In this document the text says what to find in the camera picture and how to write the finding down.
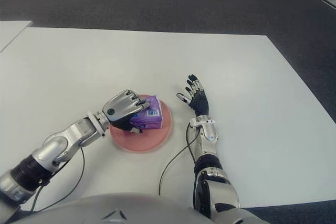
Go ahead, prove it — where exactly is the left robot hand silver back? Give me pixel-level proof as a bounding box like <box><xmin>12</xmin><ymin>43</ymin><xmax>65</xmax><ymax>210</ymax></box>
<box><xmin>102</xmin><ymin>89</ymin><xmax>152</xmax><ymax>134</ymax></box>

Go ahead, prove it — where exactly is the right robot hand black palm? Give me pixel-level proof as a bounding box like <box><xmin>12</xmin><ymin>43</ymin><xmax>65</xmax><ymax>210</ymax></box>
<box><xmin>176</xmin><ymin>73</ymin><xmax>211</xmax><ymax>117</ymax></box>

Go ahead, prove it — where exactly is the purple tissue paper pack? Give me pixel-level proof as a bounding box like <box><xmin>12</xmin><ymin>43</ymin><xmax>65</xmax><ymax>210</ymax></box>
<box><xmin>130</xmin><ymin>94</ymin><xmax>163</xmax><ymax>130</ymax></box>

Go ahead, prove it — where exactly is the pink round plate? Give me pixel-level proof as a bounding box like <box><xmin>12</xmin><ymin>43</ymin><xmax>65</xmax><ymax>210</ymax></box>
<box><xmin>109</xmin><ymin>94</ymin><xmax>173</xmax><ymax>154</ymax></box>

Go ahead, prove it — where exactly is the silver robot torso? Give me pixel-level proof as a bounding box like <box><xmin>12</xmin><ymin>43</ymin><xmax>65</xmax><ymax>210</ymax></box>
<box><xmin>15</xmin><ymin>193</ymin><xmax>211</xmax><ymax>224</ymax></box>

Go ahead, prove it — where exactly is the white laminate table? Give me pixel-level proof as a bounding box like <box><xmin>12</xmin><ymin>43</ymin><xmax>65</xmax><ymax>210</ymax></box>
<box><xmin>0</xmin><ymin>20</ymin><xmax>34</xmax><ymax>53</ymax></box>

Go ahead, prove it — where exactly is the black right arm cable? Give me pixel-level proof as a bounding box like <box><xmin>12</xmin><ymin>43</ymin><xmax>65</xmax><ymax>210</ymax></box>
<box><xmin>158</xmin><ymin>123</ymin><xmax>200</xmax><ymax>210</ymax></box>

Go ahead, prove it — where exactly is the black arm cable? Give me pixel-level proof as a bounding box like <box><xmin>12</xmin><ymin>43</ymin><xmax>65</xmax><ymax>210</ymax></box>
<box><xmin>158</xmin><ymin>123</ymin><xmax>200</xmax><ymax>210</ymax></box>
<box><xmin>30</xmin><ymin>147</ymin><xmax>86</xmax><ymax>212</ymax></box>

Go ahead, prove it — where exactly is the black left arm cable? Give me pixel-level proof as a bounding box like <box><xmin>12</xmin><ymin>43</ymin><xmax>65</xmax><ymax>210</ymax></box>
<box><xmin>30</xmin><ymin>147</ymin><xmax>86</xmax><ymax>212</ymax></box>

